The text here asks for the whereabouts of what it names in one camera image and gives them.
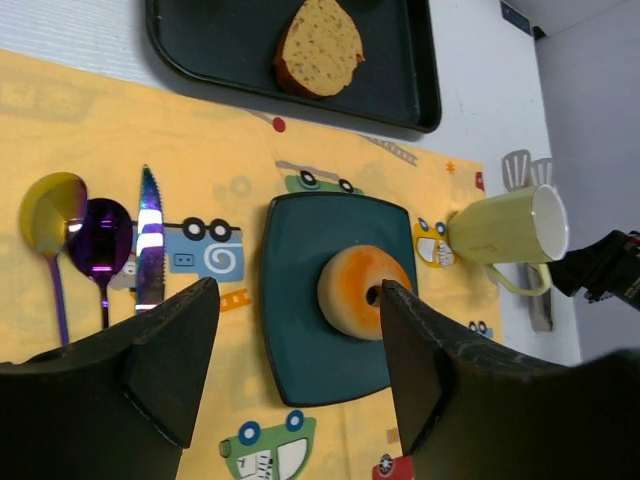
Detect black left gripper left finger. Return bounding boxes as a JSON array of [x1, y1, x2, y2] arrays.
[[1, 278, 220, 479]]

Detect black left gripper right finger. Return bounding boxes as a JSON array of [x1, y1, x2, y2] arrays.
[[381, 281, 639, 479]]

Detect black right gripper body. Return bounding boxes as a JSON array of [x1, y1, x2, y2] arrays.
[[547, 230, 639, 303]]

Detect metal serving tongs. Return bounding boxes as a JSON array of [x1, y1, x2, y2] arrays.
[[501, 149, 555, 333]]

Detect orange glazed donut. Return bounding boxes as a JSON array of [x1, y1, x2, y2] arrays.
[[317, 245, 412, 341]]

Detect sliced bread piece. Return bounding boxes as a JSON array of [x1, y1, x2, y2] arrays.
[[273, 0, 365, 98]]

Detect light green mug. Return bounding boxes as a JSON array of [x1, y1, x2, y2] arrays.
[[447, 184, 569, 297]]

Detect iridescent table knife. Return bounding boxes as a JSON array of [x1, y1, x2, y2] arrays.
[[135, 165, 165, 314]]

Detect purple spoon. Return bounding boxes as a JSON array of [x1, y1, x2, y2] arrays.
[[67, 198, 133, 329]]

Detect gold spoon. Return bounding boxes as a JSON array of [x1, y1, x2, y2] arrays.
[[18, 172, 88, 345]]

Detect teal square plate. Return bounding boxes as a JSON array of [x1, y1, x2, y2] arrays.
[[259, 192, 418, 407]]

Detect yellow car-print placemat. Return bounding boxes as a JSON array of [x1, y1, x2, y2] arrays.
[[1, 52, 484, 479]]

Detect black baking tray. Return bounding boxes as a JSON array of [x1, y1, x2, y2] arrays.
[[144, 1, 442, 133]]

